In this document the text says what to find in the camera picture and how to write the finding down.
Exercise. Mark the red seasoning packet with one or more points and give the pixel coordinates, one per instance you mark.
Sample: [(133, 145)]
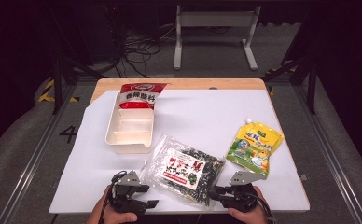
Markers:
[(140, 96)]

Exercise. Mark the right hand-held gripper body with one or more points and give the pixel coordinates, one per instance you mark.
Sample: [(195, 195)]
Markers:
[(241, 196)]

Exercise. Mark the black metal stand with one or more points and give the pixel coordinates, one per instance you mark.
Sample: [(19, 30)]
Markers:
[(309, 74), (58, 81)]

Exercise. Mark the yellow spout pouch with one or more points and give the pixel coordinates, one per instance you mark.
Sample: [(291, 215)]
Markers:
[(253, 144)]

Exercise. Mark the yellow black hazard tape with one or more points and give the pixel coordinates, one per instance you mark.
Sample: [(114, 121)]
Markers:
[(47, 93)]

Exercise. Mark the white divided plastic container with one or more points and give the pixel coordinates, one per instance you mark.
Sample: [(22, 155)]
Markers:
[(131, 130)]

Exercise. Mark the person's left hand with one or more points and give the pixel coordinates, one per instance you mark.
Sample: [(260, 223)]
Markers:
[(107, 216)]

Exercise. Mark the aluminium floor rail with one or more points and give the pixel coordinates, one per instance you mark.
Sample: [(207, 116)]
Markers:
[(331, 155), (33, 155)]

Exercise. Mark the white table mat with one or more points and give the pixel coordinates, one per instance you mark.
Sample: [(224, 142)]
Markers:
[(207, 118)]

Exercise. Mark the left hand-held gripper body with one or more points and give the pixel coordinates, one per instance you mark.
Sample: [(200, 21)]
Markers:
[(127, 194)]

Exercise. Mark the small grey table clip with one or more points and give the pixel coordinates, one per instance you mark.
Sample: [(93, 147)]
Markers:
[(303, 177)]

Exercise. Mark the clear bag of dried seaweed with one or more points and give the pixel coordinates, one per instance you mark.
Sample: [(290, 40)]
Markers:
[(183, 169)]

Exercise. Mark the person's right hand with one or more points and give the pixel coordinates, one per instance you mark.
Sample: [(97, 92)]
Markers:
[(250, 217)]

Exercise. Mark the white metal stand frame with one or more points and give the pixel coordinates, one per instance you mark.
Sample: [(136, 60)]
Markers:
[(215, 20)]

